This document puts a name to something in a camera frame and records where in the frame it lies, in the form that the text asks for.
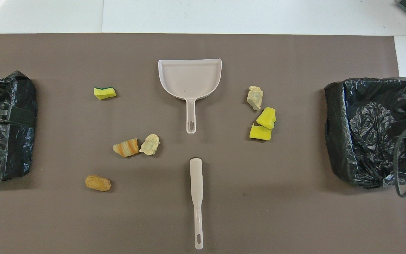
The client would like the cream toy pastry piece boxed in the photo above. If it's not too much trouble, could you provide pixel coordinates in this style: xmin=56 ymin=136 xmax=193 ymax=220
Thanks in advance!
xmin=139 ymin=134 xmax=160 ymax=156

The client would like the brown table mat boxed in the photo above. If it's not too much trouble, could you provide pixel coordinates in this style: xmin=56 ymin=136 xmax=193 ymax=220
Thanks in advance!
xmin=0 ymin=34 xmax=406 ymax=254

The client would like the beige hand brush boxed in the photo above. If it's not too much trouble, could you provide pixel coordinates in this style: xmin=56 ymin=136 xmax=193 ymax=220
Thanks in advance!
xmin=190 ymin=158 xmax=204 ymax=250

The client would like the orange striped toy croissant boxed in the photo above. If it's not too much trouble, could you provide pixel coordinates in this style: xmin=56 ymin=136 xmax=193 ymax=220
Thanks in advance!
xmin=112 ymin=138 xmax=140 ymax=158

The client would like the black bag-lined bin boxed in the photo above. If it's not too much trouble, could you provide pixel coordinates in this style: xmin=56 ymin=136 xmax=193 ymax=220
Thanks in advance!
xmin=324 ymin=77 xmax=406 ymax=189
xmin=0 ymin=71 xmax=38 ymax=183

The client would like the pale beige chunk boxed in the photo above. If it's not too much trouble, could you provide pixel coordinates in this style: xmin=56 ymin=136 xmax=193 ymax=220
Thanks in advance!
xmin=246 ymin=86 xmax=264 ymax=111

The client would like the brown toy bread roll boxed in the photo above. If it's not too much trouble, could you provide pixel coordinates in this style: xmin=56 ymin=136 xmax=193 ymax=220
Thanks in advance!
xmin=85 ymin=174 xmax=112 ymax=192

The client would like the yellow green sponge piece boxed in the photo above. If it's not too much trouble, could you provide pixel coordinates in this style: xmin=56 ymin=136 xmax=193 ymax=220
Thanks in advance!
xmin=93 ymin=86 xmax=116 ymax=101

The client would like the beige plastic dustpan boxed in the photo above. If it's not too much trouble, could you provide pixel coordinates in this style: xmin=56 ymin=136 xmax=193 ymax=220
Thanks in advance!
xmin=158 ymin=59 xmax=222 ymax=135

